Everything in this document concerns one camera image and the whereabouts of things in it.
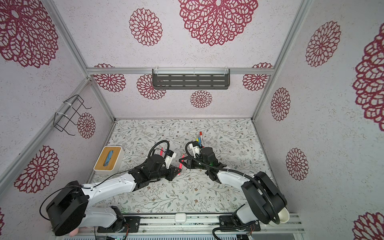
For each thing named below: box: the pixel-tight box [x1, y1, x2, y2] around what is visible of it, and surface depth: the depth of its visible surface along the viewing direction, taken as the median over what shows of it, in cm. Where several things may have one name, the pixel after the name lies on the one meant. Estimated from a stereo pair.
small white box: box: [175, 212, 187, 223], surface depth 77 cm
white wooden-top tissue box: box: [93, 145, 125, 176], surface depth 94 cm
